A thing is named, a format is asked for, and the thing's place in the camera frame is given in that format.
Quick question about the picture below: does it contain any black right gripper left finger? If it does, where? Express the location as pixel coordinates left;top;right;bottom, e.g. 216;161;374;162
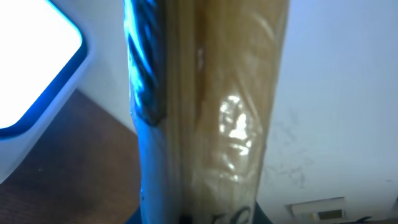
125;207;142;224

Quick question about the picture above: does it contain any wall thermostat panel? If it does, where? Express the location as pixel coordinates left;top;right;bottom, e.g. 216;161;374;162
284;197;351;223

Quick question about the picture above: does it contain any spaghetti pasta package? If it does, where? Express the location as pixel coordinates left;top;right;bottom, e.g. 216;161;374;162
124;0;289;224

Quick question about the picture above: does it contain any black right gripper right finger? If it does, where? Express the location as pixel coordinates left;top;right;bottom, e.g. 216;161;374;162
253;202;273;224

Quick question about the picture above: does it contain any white barcode scanner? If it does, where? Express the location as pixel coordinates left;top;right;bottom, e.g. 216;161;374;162
1;0;93;182

